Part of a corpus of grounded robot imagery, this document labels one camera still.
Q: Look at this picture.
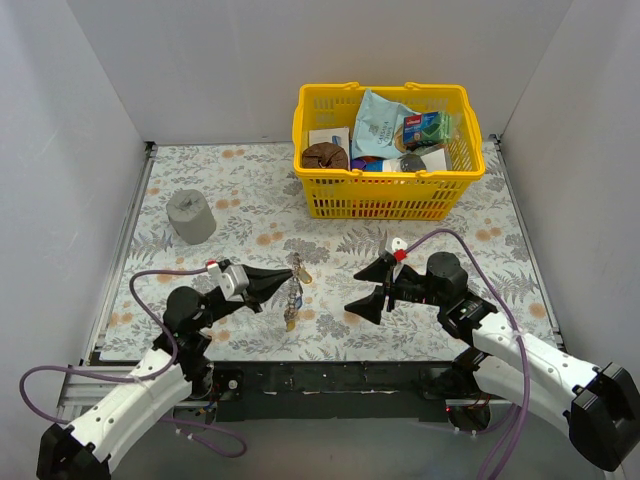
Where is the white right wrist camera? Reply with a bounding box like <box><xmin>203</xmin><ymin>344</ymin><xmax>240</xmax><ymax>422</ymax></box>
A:
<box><xmin>379</xmin><ymin>237</ymin><xmax>408</xmax><ymax>268</ymax></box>

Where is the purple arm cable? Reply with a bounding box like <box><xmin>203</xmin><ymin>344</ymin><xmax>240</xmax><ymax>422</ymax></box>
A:
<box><xmin>404</xmin><ymin>228</ymin><xmax>532</xmax><ymax>480</ymax></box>
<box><xmin>19</xmin><ymin>259</ymin><xmax>249</xmax><ymax>459</ymax></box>

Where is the light blue chips bag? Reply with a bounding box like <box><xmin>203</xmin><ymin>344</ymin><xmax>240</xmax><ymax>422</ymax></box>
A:
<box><xmin>351</xmin><ymin>89</ymin><xmax>417</xmax><ymax>159</ymax></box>

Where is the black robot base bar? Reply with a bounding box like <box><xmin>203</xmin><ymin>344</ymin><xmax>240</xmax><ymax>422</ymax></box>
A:
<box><xmin>154</xmin><ymin>359</ymin><xmax>516</xmax><ymax>424</ymax></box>

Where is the yellow plastic shopping basket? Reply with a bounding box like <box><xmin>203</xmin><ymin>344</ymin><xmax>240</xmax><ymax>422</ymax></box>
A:
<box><xmin>292</xmin><ymin>82</ymin><xmax>486</xmax><ymax>221</ymax></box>

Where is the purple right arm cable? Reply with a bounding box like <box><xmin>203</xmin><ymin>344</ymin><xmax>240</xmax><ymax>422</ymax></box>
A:
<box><xmin>404</xmin><ymin>228</ymin><xmax>532</xmax><ymax>480</ymax></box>

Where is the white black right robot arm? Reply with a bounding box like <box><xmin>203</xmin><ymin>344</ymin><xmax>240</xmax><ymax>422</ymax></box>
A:
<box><xmin>345</xmin><ymin>252</ymin><xmax>639</xmax><ymax>472</ymax></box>

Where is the floral patterned table mat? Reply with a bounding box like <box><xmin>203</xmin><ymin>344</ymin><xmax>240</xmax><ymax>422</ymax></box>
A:
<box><xmin>96</xmin><ymin>142</ymin><xmax>557</xmax><ymax>362</ymax></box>

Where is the white box in basket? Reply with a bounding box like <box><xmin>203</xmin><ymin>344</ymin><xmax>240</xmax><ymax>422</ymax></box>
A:
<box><xmin>308</xmin><ymin>126</ymin><xmax>350</xmax><ymax>151</ymax></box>

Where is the green sponge pack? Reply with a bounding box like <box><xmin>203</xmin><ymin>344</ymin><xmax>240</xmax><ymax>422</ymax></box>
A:
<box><xmin>402</xmin><ymin>111</ymin><xmax>454</xmax><ymax>148</ymax></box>

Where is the brown round pouch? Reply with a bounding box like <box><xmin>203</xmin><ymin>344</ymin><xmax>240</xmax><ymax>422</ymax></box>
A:
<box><xmin>301</xmin><ymin>142</ymin><xmax>349</xmax><ymax>170</ymax></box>

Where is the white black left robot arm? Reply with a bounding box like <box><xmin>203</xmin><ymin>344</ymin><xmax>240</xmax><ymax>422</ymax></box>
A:
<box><xmin>36</xmin><ymin>260</ymin><xmax>294</xmax><ymax>479</ymax></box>

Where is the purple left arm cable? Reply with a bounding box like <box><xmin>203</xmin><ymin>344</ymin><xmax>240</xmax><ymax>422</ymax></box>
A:
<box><xmin>19</xmin><ymin>259</ymin><xmax>249</xmax><ymax>459</ymax></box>

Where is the grey cylinder block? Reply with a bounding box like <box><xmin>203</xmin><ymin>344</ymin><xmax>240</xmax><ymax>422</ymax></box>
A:
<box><xmin>166</xmin><ymin>189</ymin><xmax>217</xmax><ymax>245</ymax></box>

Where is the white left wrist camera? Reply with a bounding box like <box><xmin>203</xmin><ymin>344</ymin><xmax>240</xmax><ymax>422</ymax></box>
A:
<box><xmin>205</xmin><ymin>259</ymin><xmax>249</xmax><ymax>302</ymax></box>

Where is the white paper item in basket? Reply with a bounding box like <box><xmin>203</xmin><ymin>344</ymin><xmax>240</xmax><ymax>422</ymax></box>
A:
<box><xmin>399</xmin><ymin>148</ymin><xmax>449</xmax><ymax>173</ymax></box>

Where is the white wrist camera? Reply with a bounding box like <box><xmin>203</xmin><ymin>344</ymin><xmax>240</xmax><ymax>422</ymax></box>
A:
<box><xmin>379</xmin><ymin>237</ymin><xmax>408</xmax><ymax>268</ymax></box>
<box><xmin>205</xmin><ymin>259</ymin><xmax>249</xmax><ymax>302</ymax></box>

